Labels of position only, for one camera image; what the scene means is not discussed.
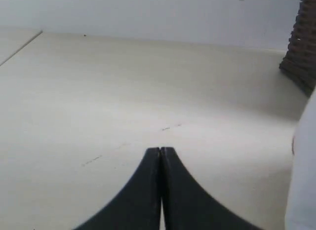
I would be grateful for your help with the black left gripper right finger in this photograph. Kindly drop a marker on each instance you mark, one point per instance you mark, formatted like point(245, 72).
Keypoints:
point(186, 205)

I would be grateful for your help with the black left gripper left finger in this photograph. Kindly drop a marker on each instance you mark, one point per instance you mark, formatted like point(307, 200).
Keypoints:
point(137, 206)

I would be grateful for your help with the white t-shirt red logo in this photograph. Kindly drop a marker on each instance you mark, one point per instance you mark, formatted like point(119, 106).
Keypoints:
point(301, 203)

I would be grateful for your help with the dark red wicker basket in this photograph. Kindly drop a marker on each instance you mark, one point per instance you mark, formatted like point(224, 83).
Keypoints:
point(299, 63)

